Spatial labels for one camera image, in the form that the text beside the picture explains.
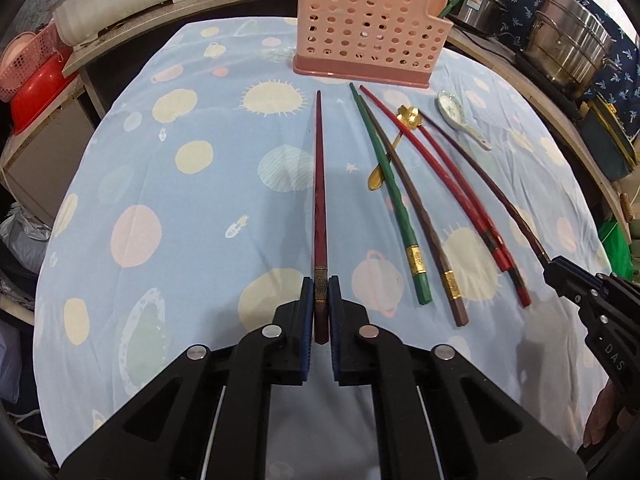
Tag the brown chopstick with gold band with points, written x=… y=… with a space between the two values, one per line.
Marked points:
x=459 y=310

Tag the blue printed tablecloth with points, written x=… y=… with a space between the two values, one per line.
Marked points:
x=200 y=210

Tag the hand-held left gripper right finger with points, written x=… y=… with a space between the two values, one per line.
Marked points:
x=336 y=355

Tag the silver plastic bag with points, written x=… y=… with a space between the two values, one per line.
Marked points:
x=25 y=235

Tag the small pink lattice basket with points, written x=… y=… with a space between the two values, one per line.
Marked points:
x=25 y=65

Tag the red plastic basin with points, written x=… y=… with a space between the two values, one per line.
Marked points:
x=42 y=100

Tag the red chopstick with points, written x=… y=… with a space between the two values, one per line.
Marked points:
x=522 y=295
x=506 y=260

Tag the dark green box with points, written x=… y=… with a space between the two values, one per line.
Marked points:
x=607 y=145

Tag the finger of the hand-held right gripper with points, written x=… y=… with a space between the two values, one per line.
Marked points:
x=567 y=285
x=575 y=272

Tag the person's right hand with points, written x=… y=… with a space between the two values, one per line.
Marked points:
x=602 y=415

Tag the pink perforated utensil basket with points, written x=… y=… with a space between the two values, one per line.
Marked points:
x=360 y=67

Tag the white ceramic spoon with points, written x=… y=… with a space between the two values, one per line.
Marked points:
x=448 y=105

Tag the grey shelf board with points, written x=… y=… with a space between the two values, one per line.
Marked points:
x=135 y=42

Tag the dark maroon chopstick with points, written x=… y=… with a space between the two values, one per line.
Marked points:
x=510 y=208
x=319 y=185

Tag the green net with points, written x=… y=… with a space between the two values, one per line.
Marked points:
x=617 y=250

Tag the large steel pot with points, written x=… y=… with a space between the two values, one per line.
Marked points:
x=565 y=45

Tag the wooden cabinet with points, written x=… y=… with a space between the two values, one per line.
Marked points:
x=45 y=170

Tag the white plastic tub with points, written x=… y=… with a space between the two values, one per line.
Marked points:
x=130 y=0

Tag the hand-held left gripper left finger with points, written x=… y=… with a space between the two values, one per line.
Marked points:
x=305 y=355

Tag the gold flower spoon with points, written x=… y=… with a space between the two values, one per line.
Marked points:
x=409 y=116

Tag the curved wooden counter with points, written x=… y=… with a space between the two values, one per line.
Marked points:
x=487 y=51

